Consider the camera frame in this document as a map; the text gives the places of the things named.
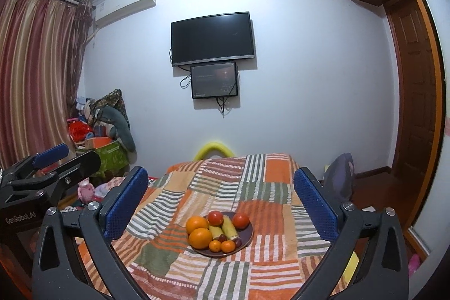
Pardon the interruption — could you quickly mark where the orange with sticker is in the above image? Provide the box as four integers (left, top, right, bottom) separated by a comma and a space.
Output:
185, 215, 209, 234

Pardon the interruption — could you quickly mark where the large plain orange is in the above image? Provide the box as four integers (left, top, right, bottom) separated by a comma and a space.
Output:
188, 228, 213, 250

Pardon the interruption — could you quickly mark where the red tomato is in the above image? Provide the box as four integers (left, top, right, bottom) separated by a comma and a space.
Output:
232, 213, 249, 230
207, 210, 224, 227

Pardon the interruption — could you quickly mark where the yellow corn cob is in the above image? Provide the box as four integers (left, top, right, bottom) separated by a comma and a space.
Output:
209, 225, 225, 240
221, 215, 239, 240

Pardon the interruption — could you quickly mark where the small mandarin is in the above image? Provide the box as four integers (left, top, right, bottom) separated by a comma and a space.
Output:
208, 240, 221, 253
220, 240, 237, 254

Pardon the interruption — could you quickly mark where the dark red small plum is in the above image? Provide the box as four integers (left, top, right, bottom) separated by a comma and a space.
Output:
218, 234, 227, 242

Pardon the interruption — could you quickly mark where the pink plush toy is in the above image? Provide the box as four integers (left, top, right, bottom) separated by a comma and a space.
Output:
77, 178, 103, 205

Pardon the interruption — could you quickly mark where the green storage box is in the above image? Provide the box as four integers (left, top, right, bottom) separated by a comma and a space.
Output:
92, 141, 129, 178

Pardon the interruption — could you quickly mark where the red plastic bag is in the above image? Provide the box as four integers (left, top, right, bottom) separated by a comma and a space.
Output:
67, 119, 93, 145

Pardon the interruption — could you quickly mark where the grey green plush pillow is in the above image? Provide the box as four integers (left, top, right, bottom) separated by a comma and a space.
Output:
97, 105, 136, 152

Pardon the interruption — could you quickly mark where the yellow foam tube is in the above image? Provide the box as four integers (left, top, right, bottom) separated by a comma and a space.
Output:
193, 142, 235, 161

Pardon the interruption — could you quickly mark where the purple chair back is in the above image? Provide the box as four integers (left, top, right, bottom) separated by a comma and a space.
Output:
323, 153, 356, 202

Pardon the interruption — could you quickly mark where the striped patchwork bed cover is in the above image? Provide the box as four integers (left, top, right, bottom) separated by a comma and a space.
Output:
113, 153, 330, 299

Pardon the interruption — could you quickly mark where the purple round plate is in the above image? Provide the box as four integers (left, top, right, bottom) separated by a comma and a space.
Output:
188, 211, 254, 259

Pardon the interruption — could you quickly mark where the striped red curtain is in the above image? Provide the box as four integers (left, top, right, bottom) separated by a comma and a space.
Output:
1, 0, 93, 168

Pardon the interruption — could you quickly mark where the brown wooden door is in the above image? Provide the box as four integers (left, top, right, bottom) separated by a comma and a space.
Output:
387, 0, 439, 183

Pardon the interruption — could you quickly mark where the white air conditioner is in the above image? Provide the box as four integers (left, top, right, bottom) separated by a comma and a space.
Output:
94, 0, 156, 28

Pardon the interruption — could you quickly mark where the small black wall monitor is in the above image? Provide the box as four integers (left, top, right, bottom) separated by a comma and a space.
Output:
191, 62, 239, 100

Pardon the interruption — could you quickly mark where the black wall television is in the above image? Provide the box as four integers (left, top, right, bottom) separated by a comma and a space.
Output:
171, 12, 255, 66

